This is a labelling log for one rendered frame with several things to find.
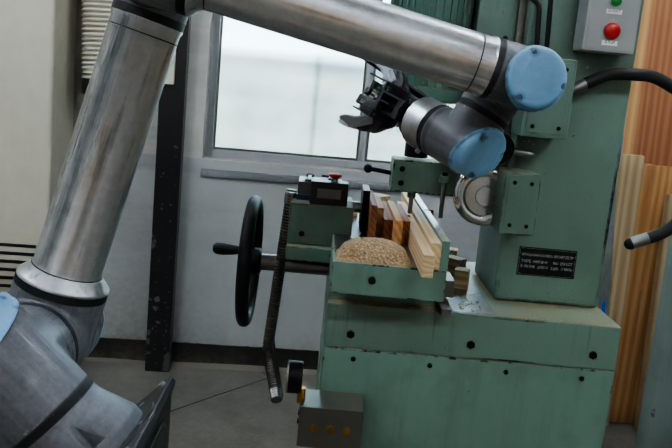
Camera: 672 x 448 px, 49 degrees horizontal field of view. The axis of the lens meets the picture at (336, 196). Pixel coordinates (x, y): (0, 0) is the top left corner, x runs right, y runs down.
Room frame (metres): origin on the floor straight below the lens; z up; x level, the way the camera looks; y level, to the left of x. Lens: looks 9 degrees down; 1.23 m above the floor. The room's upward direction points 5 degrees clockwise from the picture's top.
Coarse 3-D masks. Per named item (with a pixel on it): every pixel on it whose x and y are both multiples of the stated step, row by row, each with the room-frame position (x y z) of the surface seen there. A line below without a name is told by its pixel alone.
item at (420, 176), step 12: (396, 156) 1.61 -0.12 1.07; (396, 168) 1.56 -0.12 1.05; (408, 168) 1.56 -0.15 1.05; (420, 168) 1.56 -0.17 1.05; (432, 168) 1.56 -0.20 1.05; (444, 168) 1.56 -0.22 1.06; (396, 180) 1.56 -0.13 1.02; (408, 180) 1.56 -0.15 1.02; (420, 180) 1.56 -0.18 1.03; (432, 180) 1.56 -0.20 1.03; (408, 192) 1.59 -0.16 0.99; (420, 192) 1.56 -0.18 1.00; (432, 192) 1.56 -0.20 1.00
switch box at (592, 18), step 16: (592, 0) 1.43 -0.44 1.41; (608, 0) 1.43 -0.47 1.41; (624, 0) 1.43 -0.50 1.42; (640, 0) 1.43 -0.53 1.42; (592, 16) 1.43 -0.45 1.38; (608, 16) 1.43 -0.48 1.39; (624, 16) 1.43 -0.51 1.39; (576, 32) 1.48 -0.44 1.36; (592, 32) 1.43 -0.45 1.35; (624, 32) 1.43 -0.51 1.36; (576, 48) 1.46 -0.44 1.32; (592, 48) 1.43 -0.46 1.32; (608, 48) 1.43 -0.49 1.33; (624, 48) 1.43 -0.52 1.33
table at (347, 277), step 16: (352, 224) 1.65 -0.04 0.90; (336, 240) 1.47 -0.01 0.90; (288, 256) 1.51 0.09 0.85; (304, 256) 1.51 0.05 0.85; (320, 256) 1.51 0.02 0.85; (336, 272) 1.30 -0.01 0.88; (352, 272) 1.30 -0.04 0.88; (368, 272) 1.30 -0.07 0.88; (384, 272) 1.30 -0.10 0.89; (400, 272) 1.31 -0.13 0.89; (416, 272) 1.31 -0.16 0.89; (336, 288) 1.30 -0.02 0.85; (352, 288) 1.30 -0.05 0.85; (368, 288) 1.30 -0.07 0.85; (384, 288) 1.30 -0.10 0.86; (400, 288) 1.31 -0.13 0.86; (416, 288) 1.31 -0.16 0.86; (432, 288) 1.31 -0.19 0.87
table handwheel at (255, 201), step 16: (256, 208) 1.54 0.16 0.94; (256, 224) 1.69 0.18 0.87; (240, 240) 1.47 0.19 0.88; (256, 240) 1.71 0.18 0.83; (240, 256) 1.45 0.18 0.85; (256, 256) 1.57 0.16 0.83; (272, 256) 1.58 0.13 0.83; (240, 272) 1.45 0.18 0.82; (256, 272) 1.57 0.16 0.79; (304, 272) 1.58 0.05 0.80; (320, 272) 1.58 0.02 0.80; (240, 288) 1.45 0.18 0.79; (256, 288) 1.68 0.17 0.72; (240, 304) 1.46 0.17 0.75; (240, 320) 1.49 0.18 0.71
